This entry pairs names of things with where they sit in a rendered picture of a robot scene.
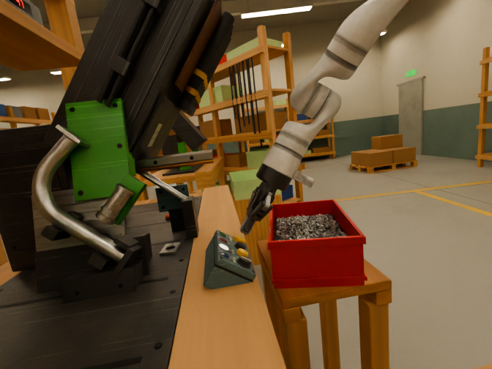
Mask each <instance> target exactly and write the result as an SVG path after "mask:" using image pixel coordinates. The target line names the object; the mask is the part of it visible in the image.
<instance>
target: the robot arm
mask: <svg viewBox="0 0 492 369"><path fill-rule="evenodd" d="M408 2H409V0H368V1H367V2H365V3H364V4H363V5H361V6H360V7H358V8H357V9H355V11H353V12H352V13H351V14H350V15H349V16H348V17H347V19H345V20H344V22H343V23H342V24H341V26H340V28H339V29H338V31H337V32H336V34H335V36H334V37H333V39H332V41H331V43H330V44H329V46H328V48H327V49H326V51H325V52H324V55H323V56H322V57H321V59H320V60H319V61H318V63H317V64H316V65H315V67H314V68H313V69H312V70H311V71H310V72H309V73H308V74H307V75H306V76H305V77H304V78H303V79H302V80H301V81H300V82H299V83H298V84H297V85H296V86H295V87H294V89H293V91H292V93H291V96H290V103H291V107H292V108H294V109H295V110H297V111H299V112H300V113H303V114H304V115H306V116H308V117H310V118H311V119H313V121H312V122H311V123H310V124H301V123H298V122H293V121H288V122H286V123H285V124H284V125H283V128H282V130H281V131H280V133H279V135H278V137H277V139H276V141H275V143H274V144H273V146H272V147H271V149H270V150H269V151H268V153H267V155H266V157H265V158H264V161H263V162H262V164H261V167H260V168H259V170H258V172H257V174H256V176H257V177H258V178H259V179H260V180H261V181H263V182H262V183H261V184H260V185H259V187H256V189H255V190H254V191H253V193H252V195H251V198H250V202H249V204H248V207H247V216H246V218H245V220H244V222H243V223H242V225H241V227H240V231H241V233H243V234H246V235H248V234H249V233H250V231H251V229H252V228H253V226H254V224H255V222H256V221H258V222H260V221H261V220H262V219H263V218H264V217H265V216H266V215H267V214H268V213H269V212H270V211H271V210H272V209H273V205H271V203H272V202H273V201H274V199H275V193H276V190H281V191H286V189H287V187H288V186H289V184H290V182H291V180H292V179H295V180H297V181H298V182H301V183H303V184H304V185H307V186H308V187H310V188H311V187H312V185H313V183H314V178H311V177H309V176H306V175H304V174H302V173H300V172H299V171H298V170H297V169H298V167H299V164H300V163H301V160H302V158H303V156H304V154H305V153H306V151H307V149H308V147H309V145H310V143H311V142H312V140H313V139H314V138H315V137H316V135H317V134H318V132H319V131H320V130H321V129H322V128H323V127H324V126H325V125H326V124H327V123H328V122H329V121H330V120H331V119H332V118H333V117H334V116H335V114H336V113H337V112H338V111H339V109H340V105H341V98H340V95H339V94H338V93H337V92H335V91H333V90H332V89H330V88H328V87H326V86H325V85H323V84H321V83H319V82H318V81H319V80H321V79H322V78H325V77H332V78H337V79H340V80H348V79H349V78H350V77H351V76H352V75H353V74H354V72H355V71H356V69H357V68H358V66H359V65H360V64H361V62H362V60H363V59H364V58H365V56H366V55H367V53H368V52H369V50H370V49H371V48H372V46H373V44H374V43H375V41H377V39H378V38H379V36H380V35H381V33H382V32H383V31H384V30H385V29H386V27H387V26H388V25H389V24H390V22H391V21H392V20H393V18H394V17H395V16H396V15H397V14H398V13H399V12H400V11H401V10H402V9H403V7H404V6H405V5H406V4H407V3H408Z"/></svg>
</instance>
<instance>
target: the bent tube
mask: <svg viewBox="0 0 492 369"><path fill-rule="evenodd" d="M56 128H57V129H58V130H60V131H61V132H62V133H64V134H63V136H62V137H61V138H60V139H59V141H58V142H57V143H56V144H55V145H54V146H53V148H52V149H51V150H50V151H49V152H48V153H47V154H46V156H44V157H43V159H42V160H41V161H40V163H39V165H38V166H37V168H36V170H35V172H34V176H33V179H32V186H31V190H32V196H33V199H34V203H35V205H36V207H37V209H38V210H39V212H40V213H41V215H42V216H43V217H44V218H45V219H46V220H48V221H49V222H50V223H52V224H54V225H55V226H57V227H58V228H60V229H61V230H63V231H65V232H67V233H68V234H70V235H72V236H73V237H75V238H76V239H79V240H80V241H82V242H83V243H85V244H87V245H88V246H90V247H92V248H94V249H95V250H97V251H98V252H100V253H102V254H103V255H105V256H107V257H109V258H110V259H112V260H113V261H115V262H116V263H119V262H120V260H121V259H122V257H123V255H124V254H125V253H126V250H125V249H123V248H122V247H120V246H118V245H116V244H115V243H113V240H112V239H109V238H108V237H106V236H105V235H103V234H101V233H100V232H99V231H96V230H95V229H93V228H92V227H90V226H88V225H87V224H85V223H83V222H81V221H80V220H78V219H77V218H75V217H73V216H72V215H70V214H68V213H66V212H65V211H64V210H62V209H61V208H60V207H59V206H58V205H57V204H56V202H55V201H54V199H53V195H52V192H51V183H52V179H53V175H54V174H55V172H56V170H57V169H58V168H59V166H60V165H61V164H62V163H63V162H64V161H65V160H66V159H67V158H68V156H69V155H70V154H71V153H72V151H73V150H74V149H75V148H76V147H77V146H78V145H81V146H84V147H86V148H89V147H90V145H89V144H88V143H87V142H85V141H84V140H83V139H81V138H80V137H78V136H77V135H76V134H75V133H73V132H72V131H70V130H68V129H67V128H65V127H62V126H61V125H59V124H58V125H56Z"/></svg>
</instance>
